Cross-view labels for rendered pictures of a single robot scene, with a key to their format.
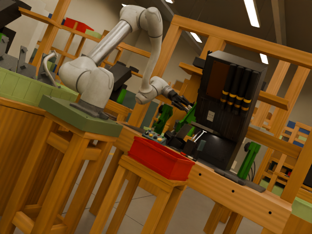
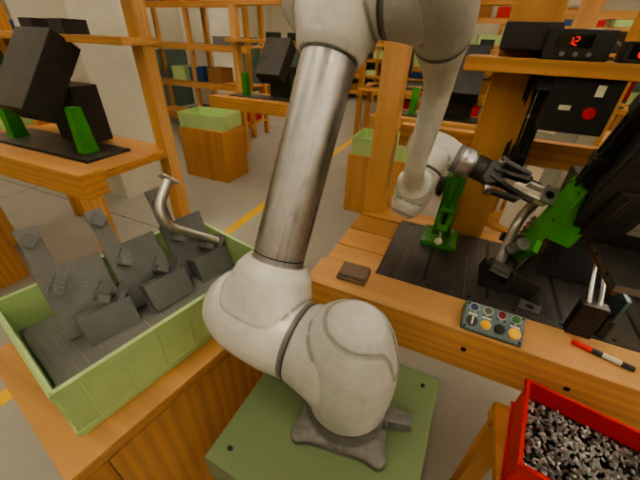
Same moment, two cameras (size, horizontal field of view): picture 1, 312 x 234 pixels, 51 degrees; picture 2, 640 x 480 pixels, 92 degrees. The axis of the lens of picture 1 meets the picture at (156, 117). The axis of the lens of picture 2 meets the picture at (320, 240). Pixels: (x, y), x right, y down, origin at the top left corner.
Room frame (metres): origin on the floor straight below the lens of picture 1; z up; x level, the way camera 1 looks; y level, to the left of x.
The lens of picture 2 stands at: (1.61, 0.46, 1.57)
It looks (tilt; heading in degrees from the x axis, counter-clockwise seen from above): 33 degrees down; 358
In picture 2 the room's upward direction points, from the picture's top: 2 degrees clockwise
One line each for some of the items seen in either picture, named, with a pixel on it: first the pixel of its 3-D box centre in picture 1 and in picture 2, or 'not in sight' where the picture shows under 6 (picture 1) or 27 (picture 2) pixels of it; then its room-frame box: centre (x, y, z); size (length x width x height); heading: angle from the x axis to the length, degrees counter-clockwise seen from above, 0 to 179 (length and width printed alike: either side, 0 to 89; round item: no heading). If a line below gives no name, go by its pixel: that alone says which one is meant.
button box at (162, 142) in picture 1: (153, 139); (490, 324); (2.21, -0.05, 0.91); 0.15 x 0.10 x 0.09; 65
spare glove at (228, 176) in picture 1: (230, 176); not in sight; (1.99, -0.56, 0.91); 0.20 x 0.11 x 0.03; 62
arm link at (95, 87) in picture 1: (98, 86); (347, 358); (1.95, 0.39, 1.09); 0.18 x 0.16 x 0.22; 62
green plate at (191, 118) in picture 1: (194, 116); (566, 216); (2.37, -0.25, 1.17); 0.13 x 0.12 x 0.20; 65
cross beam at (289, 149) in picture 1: (220, 120); (575, 157); (2.73, -0.51, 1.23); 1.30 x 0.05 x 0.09; 65
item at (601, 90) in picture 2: not in sight; (574, 104); (2.63, -0.34, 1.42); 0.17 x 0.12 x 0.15; 65
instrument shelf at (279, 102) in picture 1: (232, 85); (630, 70); (2.63, -0.46, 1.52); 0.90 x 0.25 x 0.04; 65
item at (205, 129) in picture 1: (209, 130); (627, 254); (2.27, -0.38, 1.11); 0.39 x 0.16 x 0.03; 155
